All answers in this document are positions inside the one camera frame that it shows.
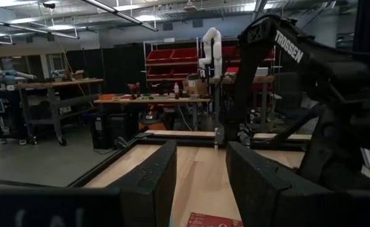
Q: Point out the black aluminium table frame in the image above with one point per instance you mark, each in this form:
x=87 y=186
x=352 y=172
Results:
x=188 y=141

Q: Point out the ceiling light rail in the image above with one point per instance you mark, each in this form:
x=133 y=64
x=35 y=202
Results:
x=125 y=17

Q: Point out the large cardboard box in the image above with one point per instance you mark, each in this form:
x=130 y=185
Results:
x=197 y=87

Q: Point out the black upright rig post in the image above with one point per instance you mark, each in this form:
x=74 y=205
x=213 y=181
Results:
x=366 y=28

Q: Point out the orange tray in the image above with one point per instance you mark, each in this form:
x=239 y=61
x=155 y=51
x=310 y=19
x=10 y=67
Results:
x=106 y=96

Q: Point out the shelf with red bins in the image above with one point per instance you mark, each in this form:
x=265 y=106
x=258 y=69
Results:
x=172 y=56

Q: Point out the black computer tower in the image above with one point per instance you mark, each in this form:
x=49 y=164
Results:
x=112 y=129

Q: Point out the white bottle with red cap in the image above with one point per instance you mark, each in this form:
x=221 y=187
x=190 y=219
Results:
x=176 y=91

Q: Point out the red power drill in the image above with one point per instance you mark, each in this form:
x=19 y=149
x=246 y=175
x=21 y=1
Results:
x=134 y=89

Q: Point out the black equipment cart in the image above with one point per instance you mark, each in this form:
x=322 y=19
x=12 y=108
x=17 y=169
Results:
x=8 y=119

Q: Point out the black partition wall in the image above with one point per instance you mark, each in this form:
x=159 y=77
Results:
x=115 y=69

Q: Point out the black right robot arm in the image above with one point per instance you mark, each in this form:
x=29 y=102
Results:
x=260 y=47

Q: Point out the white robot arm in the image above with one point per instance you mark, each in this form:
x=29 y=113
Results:
x=216 y=50

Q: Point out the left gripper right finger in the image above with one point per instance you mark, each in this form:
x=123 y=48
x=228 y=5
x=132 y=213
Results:
x=257 y=189

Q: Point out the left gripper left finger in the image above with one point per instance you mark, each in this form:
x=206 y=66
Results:
x=147 y=189

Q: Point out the small cardboard box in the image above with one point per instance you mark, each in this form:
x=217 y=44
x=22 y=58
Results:
x=77 y=75

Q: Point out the blue-grey robot arm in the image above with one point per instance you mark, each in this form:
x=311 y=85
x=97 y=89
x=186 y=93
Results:
x=13 y=75

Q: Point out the wooden work table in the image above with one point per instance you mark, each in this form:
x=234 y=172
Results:
x=153 y=101

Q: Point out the wooden workbench on wheels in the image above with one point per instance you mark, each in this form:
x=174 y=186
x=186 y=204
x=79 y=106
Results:
x=55 y=84

